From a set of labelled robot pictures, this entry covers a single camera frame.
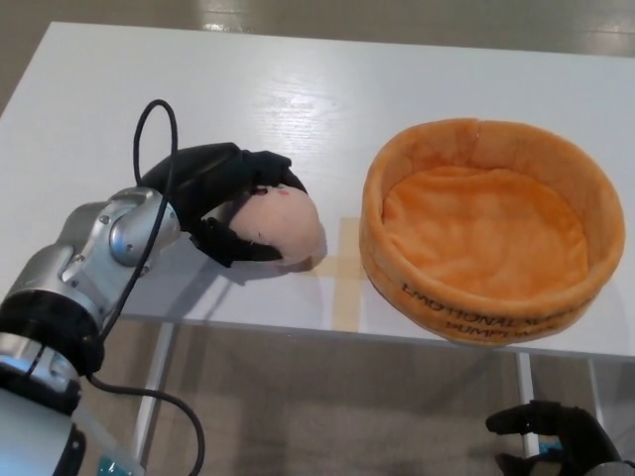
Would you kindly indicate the white straight table leg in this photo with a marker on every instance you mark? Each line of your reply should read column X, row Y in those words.
column 527, row 392
column 597, row 392

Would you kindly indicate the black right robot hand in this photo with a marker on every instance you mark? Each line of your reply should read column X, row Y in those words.
column 585, row 436

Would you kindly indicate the short beige tape strip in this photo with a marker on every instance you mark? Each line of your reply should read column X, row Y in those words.
column 337, row 268

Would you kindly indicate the white slanted table leg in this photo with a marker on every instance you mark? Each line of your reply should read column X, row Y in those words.
column 154, row 367

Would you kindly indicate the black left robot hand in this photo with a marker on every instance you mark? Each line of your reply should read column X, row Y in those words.
column 208, row 173

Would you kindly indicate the pink round plush toy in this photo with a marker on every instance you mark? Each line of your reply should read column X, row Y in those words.
column 288, row 223

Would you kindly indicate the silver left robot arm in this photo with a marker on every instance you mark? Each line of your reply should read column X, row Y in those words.
column 74, row 258

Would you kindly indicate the orange plush round plate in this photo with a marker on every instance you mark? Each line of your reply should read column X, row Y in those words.
column 491, row 233

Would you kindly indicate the light blue metal bar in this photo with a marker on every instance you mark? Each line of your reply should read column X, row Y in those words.
column 116, row 446

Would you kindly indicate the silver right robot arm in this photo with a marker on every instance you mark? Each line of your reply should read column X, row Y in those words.
column 612, row 470

